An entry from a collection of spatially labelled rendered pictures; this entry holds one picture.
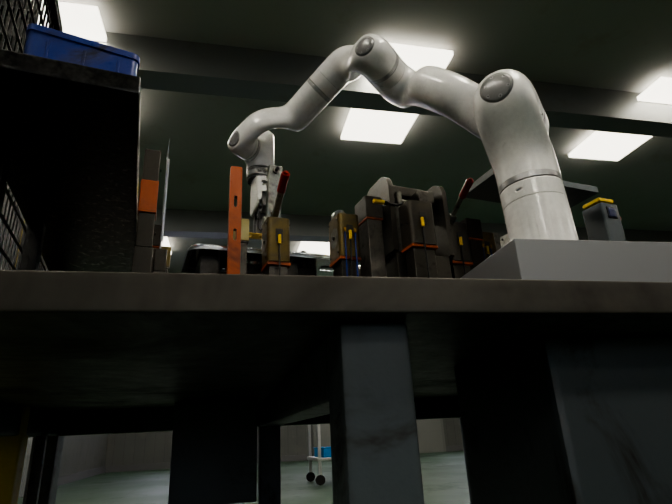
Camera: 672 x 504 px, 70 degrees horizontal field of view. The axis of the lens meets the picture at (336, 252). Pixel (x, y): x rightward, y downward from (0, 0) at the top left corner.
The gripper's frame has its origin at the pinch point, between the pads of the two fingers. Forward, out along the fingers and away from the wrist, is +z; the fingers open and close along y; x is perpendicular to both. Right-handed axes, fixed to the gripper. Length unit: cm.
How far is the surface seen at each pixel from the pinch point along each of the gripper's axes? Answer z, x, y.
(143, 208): 6.2, 31.1, -18.5
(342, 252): 14.2, -15.3, -22.9
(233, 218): 5.2, 10.5, -16.2
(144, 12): -214, 45, 146
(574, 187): -4, -79, -40
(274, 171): -8.8, 0.5, -17.9
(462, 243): 9, -50, -25
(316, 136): -213, -113, 247
